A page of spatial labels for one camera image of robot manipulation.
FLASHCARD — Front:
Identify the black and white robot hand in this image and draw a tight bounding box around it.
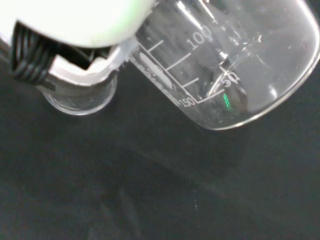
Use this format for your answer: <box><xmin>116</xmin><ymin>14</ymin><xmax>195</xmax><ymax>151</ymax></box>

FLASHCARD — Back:
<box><xmin>0</xmin><ymin>0</ymin><xmax>161</xmax><ymax>87</ymax></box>

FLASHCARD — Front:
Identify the black bench cloth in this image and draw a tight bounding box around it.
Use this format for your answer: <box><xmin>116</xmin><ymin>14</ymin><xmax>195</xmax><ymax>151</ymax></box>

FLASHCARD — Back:
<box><xmin>0</xmin><ymin>24</ymin><xmax>320</xmax><ymax>240</ymax></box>

